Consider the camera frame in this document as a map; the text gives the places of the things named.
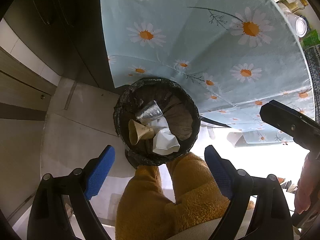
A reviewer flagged green seasoning pouch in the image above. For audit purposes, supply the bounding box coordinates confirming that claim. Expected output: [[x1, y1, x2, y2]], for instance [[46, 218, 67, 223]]
[[301, 29, 320, 49]]

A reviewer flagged person's right hand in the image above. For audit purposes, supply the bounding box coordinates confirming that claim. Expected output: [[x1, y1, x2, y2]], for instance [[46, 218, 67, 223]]
[[294, 153, 319, 215]]

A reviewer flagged brown paper cup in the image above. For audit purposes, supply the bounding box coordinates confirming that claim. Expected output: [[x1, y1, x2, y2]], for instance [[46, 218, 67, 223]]
[[128, 119, 155, 145]]

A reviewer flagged daisy print blue tablecloth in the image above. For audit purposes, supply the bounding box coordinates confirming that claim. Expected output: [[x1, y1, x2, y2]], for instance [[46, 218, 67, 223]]
[[100, 0, 316, 144]]

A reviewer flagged white paper cup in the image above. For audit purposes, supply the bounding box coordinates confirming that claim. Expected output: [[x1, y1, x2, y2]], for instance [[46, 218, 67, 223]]
[[152, 128, 180, 156]]

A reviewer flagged gold cap sesame oil bottle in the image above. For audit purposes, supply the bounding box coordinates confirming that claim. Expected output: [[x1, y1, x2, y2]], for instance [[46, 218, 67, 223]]
[[282, 0, 309, 13]]

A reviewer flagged black bin with liner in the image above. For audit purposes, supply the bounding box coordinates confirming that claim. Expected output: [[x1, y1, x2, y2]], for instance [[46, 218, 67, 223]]
[[113, 77, 200, 166]]

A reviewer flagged blue patterned cloth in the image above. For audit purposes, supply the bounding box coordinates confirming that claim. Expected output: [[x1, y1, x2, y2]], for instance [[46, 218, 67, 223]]
[[304, 44, 320, 102]]

